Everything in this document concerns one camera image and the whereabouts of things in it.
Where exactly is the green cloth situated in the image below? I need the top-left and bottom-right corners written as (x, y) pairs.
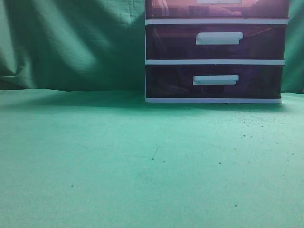
top-left (0, 0), bottom-right (304, 228)

